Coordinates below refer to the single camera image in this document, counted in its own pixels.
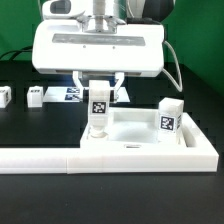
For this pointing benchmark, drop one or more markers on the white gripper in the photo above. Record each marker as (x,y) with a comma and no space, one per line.
(93,36)

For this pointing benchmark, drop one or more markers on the white square table top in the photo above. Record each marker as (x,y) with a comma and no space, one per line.
(128,128)

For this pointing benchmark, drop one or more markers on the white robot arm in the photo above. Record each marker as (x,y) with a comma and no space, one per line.
(142,12)

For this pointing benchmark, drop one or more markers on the white marker sheet with tags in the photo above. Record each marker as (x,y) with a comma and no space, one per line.
(71,94)

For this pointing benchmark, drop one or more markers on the white L-shaped obstacle fence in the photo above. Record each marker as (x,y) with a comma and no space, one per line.
(197,156)

